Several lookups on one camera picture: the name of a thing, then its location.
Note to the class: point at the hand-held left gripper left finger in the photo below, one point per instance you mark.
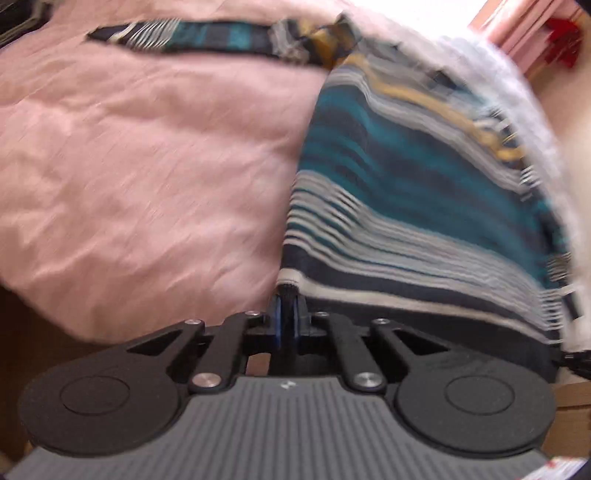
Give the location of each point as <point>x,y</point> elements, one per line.
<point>277,325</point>

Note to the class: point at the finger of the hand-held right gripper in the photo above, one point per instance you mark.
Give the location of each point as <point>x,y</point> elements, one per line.
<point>577,364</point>

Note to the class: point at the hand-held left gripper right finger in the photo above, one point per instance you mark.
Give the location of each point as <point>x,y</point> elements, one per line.
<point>295,325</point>

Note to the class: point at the striped teal and navy sweater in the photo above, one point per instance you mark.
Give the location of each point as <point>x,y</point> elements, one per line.
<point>406,207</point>

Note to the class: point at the brown cardboard box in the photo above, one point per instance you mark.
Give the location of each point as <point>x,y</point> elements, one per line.
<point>572,415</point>

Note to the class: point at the red and white packet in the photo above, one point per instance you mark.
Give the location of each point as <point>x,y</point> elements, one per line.
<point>568,468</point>

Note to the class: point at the pink duvet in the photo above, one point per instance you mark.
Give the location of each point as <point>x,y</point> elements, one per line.
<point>138,161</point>

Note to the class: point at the red ornament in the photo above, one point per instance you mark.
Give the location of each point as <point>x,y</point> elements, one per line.
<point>563,44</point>

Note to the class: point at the pink curtain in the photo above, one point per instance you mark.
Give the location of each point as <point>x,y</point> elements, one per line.
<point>512,32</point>

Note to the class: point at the dark object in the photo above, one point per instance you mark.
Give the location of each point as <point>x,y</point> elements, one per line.
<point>18,18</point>

